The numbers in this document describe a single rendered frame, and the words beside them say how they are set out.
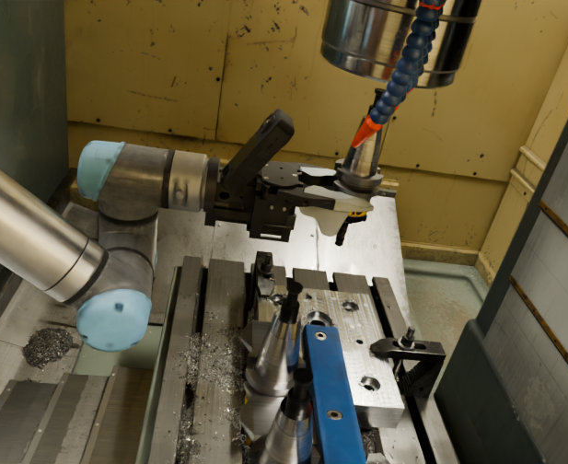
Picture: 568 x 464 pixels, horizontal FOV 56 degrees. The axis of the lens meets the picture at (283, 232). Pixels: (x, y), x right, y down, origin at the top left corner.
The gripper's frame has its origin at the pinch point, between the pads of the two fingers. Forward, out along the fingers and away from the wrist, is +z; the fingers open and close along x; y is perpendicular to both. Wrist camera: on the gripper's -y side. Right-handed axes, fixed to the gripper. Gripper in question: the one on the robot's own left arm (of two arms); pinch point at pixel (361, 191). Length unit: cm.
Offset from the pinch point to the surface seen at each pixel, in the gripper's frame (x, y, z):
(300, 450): 35.3, 6.6, -9.1
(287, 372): 24.6, 9.0, -9.3
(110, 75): -99, 20, -55
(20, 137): -60, 26, -67
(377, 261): -76, 59, 32
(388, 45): 7.9, -19.6, -3.4
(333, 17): 3.0, -20.6, -8.6
